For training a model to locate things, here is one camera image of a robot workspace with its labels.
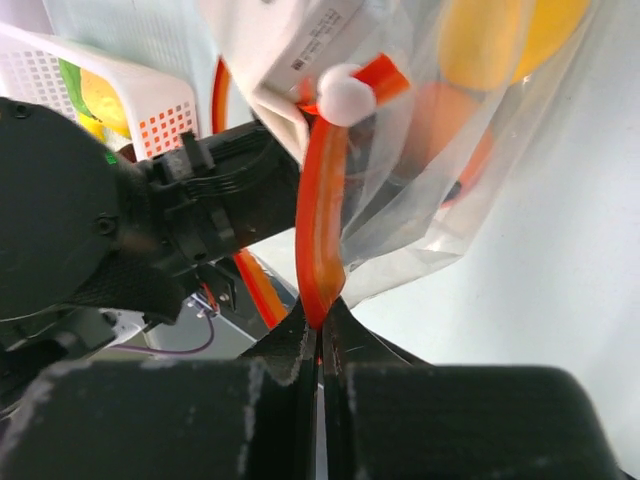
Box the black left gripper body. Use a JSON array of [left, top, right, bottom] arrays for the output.
[[1, 98, 300, 322]]

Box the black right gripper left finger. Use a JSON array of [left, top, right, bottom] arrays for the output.
[[1, 306, 318, 479]]

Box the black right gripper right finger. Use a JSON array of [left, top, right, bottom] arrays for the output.
[[322, 301, 624, 479]]

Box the fake yellow banana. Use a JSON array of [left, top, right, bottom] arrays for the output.
[[78, 69, 131, 141]]

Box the fake green cucumber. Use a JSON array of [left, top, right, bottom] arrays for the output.
[[58, 58, 88, 116]]

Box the clear zip top bag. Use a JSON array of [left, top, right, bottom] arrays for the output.
[[200, 1, 601, 328]]

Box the fake peach fruit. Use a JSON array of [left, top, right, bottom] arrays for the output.
[[394, 82, 493, 205]]

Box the white perforated plastic basket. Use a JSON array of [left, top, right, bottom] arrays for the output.
[[1, 23, 199, 160]]

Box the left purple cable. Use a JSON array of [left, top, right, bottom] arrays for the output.
[[107, 309, 216, 357]]

